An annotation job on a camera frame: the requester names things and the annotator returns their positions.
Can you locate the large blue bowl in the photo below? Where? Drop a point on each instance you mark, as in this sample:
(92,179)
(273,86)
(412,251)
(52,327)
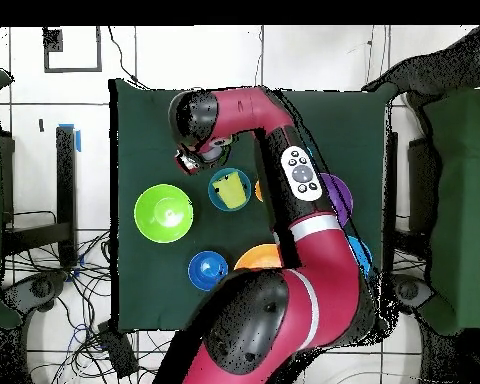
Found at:
(362,252)

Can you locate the large orange bowl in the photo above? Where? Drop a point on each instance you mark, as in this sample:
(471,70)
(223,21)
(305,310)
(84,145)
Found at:
(260,258)

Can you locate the black metal stand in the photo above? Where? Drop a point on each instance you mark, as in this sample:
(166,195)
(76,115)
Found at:
(66,192)

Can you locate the large green bowl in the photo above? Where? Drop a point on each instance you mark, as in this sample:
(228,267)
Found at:
(152,224)

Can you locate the orange cup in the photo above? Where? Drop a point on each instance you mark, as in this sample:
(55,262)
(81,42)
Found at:
(258,191)

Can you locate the yellow cup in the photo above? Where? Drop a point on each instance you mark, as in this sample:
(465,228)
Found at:
(230,192)

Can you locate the person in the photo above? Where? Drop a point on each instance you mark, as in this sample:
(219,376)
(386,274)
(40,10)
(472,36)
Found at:
(444,64)

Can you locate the dark grey seat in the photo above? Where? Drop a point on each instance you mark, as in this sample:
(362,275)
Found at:
(408,290)

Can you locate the dark green tablecloth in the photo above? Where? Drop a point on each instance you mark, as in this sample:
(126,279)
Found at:
(144,120)

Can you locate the small dark blue bowl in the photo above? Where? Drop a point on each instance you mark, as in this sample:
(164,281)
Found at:
(206,276)

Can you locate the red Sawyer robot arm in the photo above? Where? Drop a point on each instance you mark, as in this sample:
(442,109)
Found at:
(324,272)

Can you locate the purple bowl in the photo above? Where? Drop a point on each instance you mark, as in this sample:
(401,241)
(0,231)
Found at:
(342,196)

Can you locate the translucent blue ridged bowl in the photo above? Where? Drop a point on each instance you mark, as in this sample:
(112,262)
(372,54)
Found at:
(214,198)

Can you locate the black square floor frame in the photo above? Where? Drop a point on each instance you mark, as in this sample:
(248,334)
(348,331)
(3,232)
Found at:
(72,69)

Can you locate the black power strip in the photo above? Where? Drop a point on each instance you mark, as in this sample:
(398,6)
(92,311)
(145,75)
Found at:
(118,350)

